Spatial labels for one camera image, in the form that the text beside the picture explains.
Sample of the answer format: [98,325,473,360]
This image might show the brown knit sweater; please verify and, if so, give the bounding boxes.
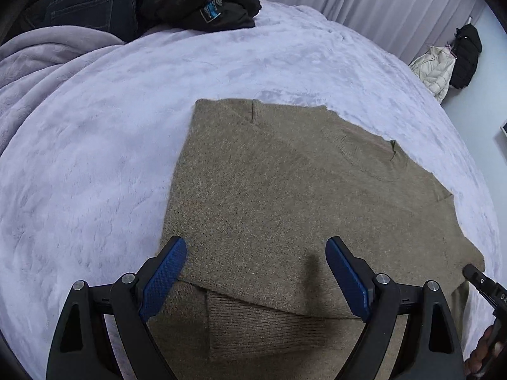
[148,98,486,380]

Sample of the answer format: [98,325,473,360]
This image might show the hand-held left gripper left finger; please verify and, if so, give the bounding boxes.
[47,236,188,380]

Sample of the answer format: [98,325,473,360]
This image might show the white puffer jacket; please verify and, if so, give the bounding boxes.
[409,45,456,104]

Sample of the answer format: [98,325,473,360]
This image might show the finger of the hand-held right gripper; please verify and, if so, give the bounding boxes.
[462,263,507,314]

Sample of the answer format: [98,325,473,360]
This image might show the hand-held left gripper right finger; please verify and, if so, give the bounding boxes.
[325,236,465,380]

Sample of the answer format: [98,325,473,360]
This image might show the dark blue jeans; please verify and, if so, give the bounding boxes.
[43,0,140,43]

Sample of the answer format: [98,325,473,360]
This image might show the black hanging jacket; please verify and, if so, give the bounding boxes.
[449,24,483,90]

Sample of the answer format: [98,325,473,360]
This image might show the white fluffy blanket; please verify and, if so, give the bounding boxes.
[0,0,502,380]

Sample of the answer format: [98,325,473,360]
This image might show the person's right hand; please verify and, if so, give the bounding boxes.
[464,320,507,377]

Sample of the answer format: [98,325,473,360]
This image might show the grey fleece blanket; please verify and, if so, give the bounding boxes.
[0,26,124,153]

